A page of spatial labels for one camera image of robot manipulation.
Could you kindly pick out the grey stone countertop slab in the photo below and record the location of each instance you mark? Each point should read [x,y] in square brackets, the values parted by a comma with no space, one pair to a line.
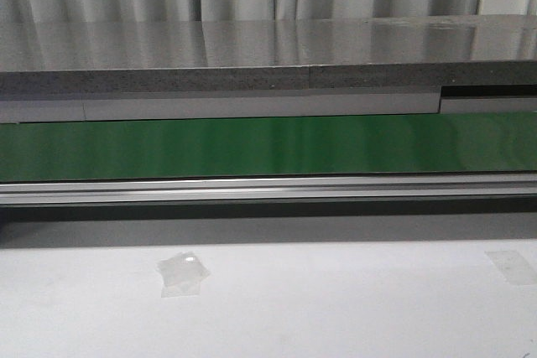
[263,55]

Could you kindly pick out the clear tape patch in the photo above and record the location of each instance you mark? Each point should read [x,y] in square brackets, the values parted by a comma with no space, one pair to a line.
[182,275]
[514,267]

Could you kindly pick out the clear tape patch right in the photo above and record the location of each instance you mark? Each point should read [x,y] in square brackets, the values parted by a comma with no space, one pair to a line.
[514,267]

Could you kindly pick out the green conveyor belt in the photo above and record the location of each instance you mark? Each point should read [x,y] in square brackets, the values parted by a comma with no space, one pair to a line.
[268,146]

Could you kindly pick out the clear tape patch left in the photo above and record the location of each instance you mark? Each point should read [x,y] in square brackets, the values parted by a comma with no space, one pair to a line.
[182,275]

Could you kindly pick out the aluminium conveyor side rail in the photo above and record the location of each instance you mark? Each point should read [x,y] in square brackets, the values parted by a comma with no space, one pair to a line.
[228,190]

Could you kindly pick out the white panel under countertop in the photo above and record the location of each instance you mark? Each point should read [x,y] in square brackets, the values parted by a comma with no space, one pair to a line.
[383,100]

